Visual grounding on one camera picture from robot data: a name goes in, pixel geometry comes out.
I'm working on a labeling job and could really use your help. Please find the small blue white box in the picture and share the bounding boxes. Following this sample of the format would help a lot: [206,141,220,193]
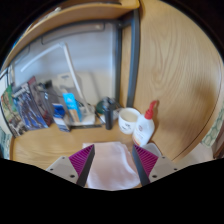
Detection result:
[51,103,71,133]

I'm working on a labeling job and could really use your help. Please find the blue robot model box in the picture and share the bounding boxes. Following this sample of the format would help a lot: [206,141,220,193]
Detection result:
[11,82,50,132]

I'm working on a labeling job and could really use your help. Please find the black electric shaver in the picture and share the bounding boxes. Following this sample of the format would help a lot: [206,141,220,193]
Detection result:
[103,98,116,131]

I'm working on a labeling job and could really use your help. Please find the bed with teal bedding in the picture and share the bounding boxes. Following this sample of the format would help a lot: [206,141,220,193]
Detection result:
[0,127,12,159]

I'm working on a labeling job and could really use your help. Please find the dark clear water bottle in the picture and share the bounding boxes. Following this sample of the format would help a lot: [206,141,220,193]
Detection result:
[36,79,56,126]

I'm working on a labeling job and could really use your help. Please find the green toy figure box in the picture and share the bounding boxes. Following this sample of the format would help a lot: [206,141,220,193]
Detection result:
[0,84,22,138]

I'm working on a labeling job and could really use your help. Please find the white carton box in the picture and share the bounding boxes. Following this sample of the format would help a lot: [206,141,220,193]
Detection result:
[56,73,80,98]

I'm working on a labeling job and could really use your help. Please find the light blue orange carton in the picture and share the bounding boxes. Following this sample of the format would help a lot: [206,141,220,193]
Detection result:
[62,92,83,124]

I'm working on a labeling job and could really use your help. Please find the white red-capped lotion bottle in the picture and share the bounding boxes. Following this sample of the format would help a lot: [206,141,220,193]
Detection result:
[132,99,159,148]

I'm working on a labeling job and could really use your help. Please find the white desk lamp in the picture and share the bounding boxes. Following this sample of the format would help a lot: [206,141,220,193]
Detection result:
[20,41,98,126]

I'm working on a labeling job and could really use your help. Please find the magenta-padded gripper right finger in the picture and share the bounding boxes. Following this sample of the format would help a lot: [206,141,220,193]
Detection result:
[131,143,179,187]

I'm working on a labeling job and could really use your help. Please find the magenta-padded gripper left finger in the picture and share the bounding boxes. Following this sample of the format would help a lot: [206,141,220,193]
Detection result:
[45,143,96,188]

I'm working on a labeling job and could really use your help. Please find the white cup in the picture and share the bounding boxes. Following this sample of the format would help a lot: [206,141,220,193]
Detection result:
[118,107,142,135]

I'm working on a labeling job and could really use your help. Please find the pale pink towel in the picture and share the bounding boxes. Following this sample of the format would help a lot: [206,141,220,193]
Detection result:
[82,141,141,192]

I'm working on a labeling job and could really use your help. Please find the small clear plastic container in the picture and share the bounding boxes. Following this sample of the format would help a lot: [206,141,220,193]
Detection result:
[143,142,163,159]

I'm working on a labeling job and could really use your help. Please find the green patterned cloth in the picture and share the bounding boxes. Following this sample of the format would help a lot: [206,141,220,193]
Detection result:
[201,106,224,148]

